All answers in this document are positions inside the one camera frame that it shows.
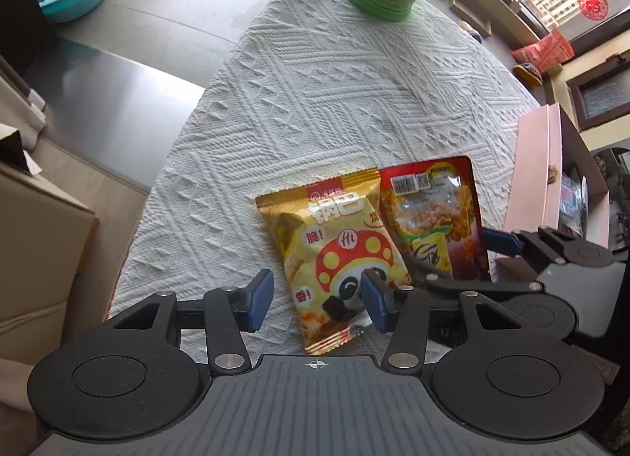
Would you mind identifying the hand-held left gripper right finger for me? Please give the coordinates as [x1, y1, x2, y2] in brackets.
[361, 271, 536, 373]

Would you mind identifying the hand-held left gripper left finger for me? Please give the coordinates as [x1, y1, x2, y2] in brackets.
[101, 269, 275, 374]

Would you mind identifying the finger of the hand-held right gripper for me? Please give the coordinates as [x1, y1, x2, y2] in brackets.
[408, 261, 545, 300]
[484, 226, 587, 266]

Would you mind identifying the red snack packet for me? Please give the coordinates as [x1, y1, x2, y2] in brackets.
[379, 156, 493, 285]

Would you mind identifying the pink cardboard box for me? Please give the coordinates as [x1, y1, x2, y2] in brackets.
[493, 104, 614, 285]

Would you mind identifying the yellow mushroom print snack packet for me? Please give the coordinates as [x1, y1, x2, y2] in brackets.
[254, 167, 415, 356]

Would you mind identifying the orange blue knitted slipper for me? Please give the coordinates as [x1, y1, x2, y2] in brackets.
[512, 62, 545, 88]

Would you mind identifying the dark framed panel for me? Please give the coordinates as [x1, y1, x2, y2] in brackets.
[565, 59, 630, 132]

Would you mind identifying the orange foil packet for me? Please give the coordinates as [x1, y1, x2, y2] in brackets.
[510, 27, 576, 76]

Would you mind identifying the white textured tablecloth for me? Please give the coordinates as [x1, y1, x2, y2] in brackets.
[105, 0, 543, 357]

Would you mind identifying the shallow wooden tray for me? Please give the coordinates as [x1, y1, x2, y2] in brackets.
[448, 0, 493, 39]

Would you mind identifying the red paper window cutout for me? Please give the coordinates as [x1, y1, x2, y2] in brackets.
[578, 0, 609, 22]

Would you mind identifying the black cabinet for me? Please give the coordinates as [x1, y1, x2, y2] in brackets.
[0, 0, 61, 85]

